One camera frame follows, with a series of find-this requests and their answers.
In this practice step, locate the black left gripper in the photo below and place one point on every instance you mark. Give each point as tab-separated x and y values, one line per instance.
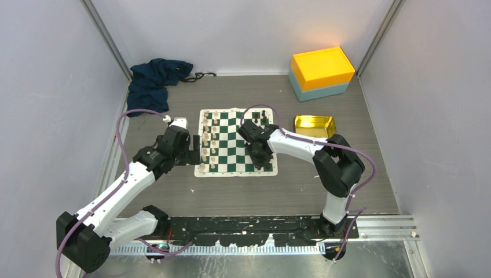
192	156

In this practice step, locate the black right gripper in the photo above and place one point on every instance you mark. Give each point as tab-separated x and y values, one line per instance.
258	162

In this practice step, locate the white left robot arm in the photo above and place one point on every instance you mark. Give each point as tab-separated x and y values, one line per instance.
87	237

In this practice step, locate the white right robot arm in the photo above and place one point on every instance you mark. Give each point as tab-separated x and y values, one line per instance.
338	168

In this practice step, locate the green white chess mat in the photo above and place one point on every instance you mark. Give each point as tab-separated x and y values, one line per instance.
232	159

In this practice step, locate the gold metal tin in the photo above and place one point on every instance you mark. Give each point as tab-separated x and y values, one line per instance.
315	126

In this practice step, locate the dark blue cloth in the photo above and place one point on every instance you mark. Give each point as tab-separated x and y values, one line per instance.
148	87

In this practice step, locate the yellow and blue box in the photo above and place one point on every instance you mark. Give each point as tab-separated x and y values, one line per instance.
320	73

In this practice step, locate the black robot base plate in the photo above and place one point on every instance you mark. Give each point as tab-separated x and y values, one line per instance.
259	235

